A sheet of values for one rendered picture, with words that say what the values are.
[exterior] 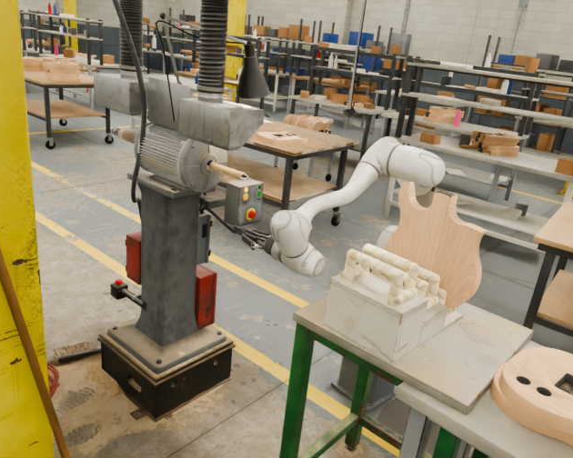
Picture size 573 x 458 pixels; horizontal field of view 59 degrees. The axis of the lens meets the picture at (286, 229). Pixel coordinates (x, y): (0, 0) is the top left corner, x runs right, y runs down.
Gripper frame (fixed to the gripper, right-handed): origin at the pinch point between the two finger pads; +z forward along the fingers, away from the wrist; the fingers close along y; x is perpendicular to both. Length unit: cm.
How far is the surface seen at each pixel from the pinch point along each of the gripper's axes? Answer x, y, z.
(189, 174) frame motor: 18.8, -4.1, 25.8
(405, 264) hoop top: 18, -5, -77
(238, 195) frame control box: 1.3, 22.3, 24.8
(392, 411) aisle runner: -112, 58, -50
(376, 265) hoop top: 19, -13, -72
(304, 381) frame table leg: -34, -20, -51
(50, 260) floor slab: -106, 5, 221
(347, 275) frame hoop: 12, -14, -62
